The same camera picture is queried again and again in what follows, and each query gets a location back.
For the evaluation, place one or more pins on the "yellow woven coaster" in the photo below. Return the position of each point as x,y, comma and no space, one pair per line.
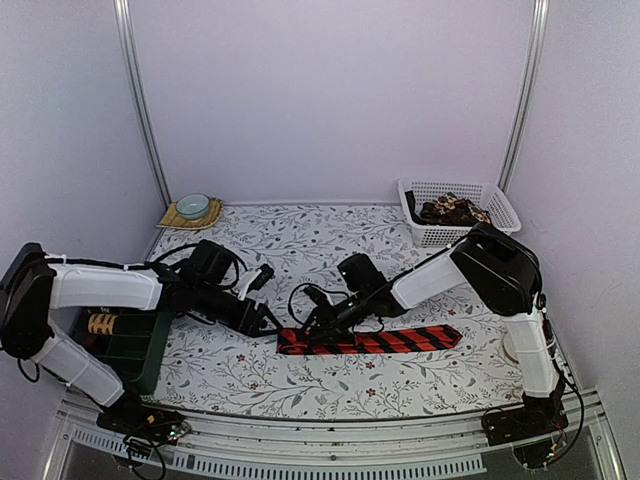
172,219

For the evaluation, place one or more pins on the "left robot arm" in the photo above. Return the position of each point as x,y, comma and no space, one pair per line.
37,283

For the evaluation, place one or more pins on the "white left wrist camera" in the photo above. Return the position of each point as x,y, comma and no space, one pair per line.
253,280

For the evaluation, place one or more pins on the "floral patterned table mat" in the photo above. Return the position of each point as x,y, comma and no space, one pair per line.
213,369

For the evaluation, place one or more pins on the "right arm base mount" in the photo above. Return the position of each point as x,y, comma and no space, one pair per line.
542,425

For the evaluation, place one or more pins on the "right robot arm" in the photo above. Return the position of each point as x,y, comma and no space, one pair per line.
503,273

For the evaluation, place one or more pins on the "red black striped tie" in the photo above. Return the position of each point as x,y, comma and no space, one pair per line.
293,342

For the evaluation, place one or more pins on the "left aluminium frame post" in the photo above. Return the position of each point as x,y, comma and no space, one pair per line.
126,36

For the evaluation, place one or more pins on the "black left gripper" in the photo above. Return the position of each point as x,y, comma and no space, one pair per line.
241,324

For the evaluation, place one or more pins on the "brown patterned tie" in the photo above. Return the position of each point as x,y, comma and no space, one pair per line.
450,210

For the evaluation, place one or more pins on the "white perforated plastic basket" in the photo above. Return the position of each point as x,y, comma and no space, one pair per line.
414,192

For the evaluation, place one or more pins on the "dark green divided organizer box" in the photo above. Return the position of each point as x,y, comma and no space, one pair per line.
134,350

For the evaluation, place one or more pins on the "right aluminium frame post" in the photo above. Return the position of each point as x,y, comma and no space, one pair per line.
533,56

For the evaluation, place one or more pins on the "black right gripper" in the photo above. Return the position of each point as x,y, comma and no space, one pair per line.
327,321

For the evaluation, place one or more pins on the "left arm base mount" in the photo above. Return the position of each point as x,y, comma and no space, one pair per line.
145,429

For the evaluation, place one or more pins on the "light blue bowl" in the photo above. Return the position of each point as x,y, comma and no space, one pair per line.
193,206

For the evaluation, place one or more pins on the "aluminium frame post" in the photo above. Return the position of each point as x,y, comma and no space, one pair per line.
126,36
533,56

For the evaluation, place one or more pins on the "tan patterned rolled tie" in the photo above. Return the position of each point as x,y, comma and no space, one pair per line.
102,323

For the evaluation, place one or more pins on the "white ceramic mug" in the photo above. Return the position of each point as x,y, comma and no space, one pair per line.
509,348

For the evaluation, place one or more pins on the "slotted aluminium front rail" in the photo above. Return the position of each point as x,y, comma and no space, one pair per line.
450,447

